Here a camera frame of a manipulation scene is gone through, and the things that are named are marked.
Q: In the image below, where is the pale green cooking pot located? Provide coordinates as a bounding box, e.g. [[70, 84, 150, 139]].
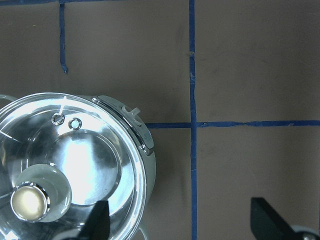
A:
[[0, 94, 157, 240]]

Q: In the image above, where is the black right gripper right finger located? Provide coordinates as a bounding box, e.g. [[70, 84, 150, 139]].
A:
[[250, 197, 304, 240]]

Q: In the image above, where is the glass pot lid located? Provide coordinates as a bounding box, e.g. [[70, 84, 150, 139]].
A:
[[0, 92, 147, 240]]

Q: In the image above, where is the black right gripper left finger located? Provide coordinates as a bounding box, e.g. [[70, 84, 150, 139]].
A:
[[79, 200, 111, 240]]

